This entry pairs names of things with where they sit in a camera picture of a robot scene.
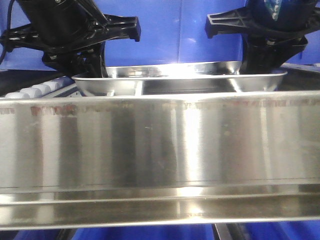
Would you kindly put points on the large blue bin left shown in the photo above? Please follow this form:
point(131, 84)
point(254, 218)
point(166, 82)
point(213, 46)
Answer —
point(172, 31)

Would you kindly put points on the silver metal tray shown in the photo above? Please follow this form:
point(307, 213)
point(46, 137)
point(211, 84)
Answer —
point(178, 78)

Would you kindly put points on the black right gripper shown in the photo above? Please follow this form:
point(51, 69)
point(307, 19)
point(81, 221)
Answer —
point(273, 31)

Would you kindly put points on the steel front shelf beam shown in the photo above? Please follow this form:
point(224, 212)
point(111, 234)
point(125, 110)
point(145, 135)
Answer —
point(159, 159)

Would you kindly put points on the white roller track left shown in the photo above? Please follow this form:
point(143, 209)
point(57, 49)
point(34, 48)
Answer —
point(40, 90)

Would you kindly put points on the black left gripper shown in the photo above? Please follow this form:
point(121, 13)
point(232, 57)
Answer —
point(70, 33)

